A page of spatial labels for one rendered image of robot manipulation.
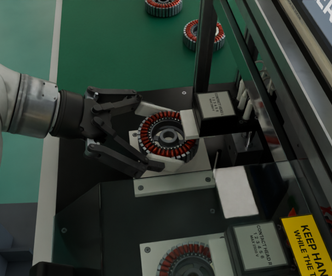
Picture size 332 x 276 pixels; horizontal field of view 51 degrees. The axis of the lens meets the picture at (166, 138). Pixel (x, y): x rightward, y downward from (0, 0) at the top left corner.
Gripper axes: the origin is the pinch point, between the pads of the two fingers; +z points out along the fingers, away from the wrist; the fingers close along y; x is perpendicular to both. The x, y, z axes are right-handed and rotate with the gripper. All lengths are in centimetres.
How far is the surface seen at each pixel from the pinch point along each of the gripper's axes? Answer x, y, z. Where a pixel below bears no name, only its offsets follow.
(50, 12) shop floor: 99, 179, -4
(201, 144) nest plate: 1.6, 2.0, 9.5
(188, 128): -5.1, -1.5, 1.3
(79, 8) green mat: 17, 59, -11
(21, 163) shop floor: 102, 58, -10
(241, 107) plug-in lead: -12.0, -0.3, 8.1
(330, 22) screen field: -34.0, -12.6, -3.6
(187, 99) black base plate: 2.8, 15.7, 9.7
